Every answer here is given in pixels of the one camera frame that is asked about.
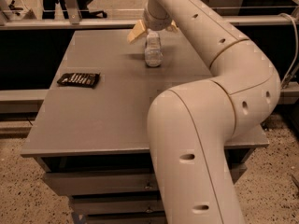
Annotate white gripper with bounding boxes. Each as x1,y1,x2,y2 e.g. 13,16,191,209
127,0,178,44

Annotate clear plastic water bottle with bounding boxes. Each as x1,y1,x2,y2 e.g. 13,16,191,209
145,31,163,67

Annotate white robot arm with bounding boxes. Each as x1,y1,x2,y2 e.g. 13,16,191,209
128,0,280,224

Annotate grey metal railing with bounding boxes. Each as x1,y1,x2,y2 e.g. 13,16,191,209
1,0,299,23

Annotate black snack packet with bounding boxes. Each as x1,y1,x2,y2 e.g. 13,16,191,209
57,73,100,88

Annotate grey drawer cabinet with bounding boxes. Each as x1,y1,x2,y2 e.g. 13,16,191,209
21,27,270,224

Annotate top grey drawer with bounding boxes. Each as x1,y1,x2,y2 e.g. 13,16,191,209
42,162,248,197

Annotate grey drawer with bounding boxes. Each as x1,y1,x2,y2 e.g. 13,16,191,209
70,191,164,215
42,162,248,197
86,212,167,224

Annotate bottom grey drawer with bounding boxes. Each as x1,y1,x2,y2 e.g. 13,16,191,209
86,212,167,224

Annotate middle grey drawer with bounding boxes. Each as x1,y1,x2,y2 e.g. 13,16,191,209
70,191,164,215

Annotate white cable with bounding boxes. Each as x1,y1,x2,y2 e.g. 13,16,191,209
278,12,299,89

